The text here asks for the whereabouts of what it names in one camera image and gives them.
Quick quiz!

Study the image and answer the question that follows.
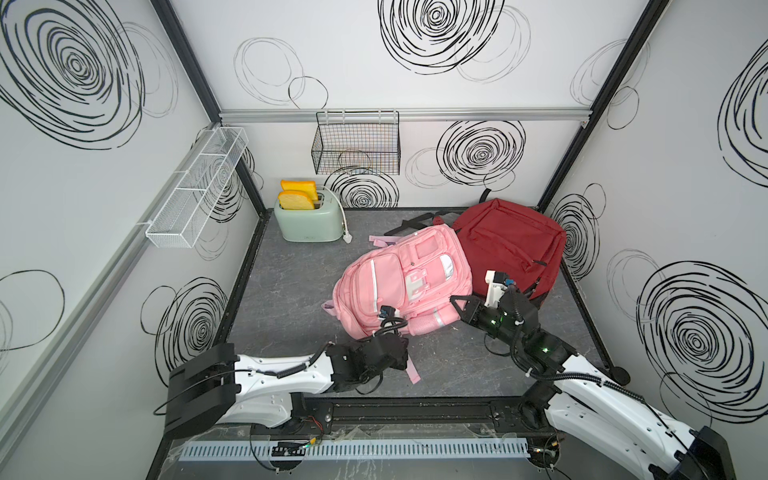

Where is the front yellow toast slice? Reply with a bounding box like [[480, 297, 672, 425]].
[[277, 190, 315, 211]]

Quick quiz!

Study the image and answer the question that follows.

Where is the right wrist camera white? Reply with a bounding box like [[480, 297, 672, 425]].
[[484, 270, 510, 308]]

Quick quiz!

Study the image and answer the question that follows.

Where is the yellow toast slice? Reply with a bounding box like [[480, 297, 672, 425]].
[[277, 190, 315, 211], [280, 180, 319, 202]]

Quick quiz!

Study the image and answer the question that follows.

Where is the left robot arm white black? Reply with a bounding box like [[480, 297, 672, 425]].
[[155, 330, 421, 439]]

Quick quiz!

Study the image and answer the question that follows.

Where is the pink tape outline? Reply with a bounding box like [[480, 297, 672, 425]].
[[320, 224, 475, 385]]

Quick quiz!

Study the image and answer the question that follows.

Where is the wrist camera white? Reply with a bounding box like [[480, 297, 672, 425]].
[[484, 270, 510, 308], [378, 305, 397, 327]]

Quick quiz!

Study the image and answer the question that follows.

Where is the black wire basket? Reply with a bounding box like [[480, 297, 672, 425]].
[[310, 110, 401, 175]]

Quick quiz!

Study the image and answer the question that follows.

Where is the white mesh wall shelf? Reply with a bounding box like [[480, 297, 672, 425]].
[[145, 126, 248, 249]]

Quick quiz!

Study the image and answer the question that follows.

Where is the rear yellow toast slice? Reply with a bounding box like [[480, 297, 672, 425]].
[[280, 180, 319, 202]]

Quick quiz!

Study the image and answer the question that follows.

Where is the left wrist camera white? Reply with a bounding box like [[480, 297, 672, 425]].
[[378, 305, 397, 327]]

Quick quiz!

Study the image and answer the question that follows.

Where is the white slotted cable duct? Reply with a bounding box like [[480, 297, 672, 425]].
[[179, 438, 530, 462]]

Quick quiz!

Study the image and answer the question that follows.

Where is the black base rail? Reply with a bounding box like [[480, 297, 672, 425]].
[[254, 394, 554, 436]]

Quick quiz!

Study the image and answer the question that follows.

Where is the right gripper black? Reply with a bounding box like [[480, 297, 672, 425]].
[[450, 292, 522, 352]]

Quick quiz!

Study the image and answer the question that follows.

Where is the mint green toaster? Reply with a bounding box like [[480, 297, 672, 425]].
[[274, 187, 352, 243]]

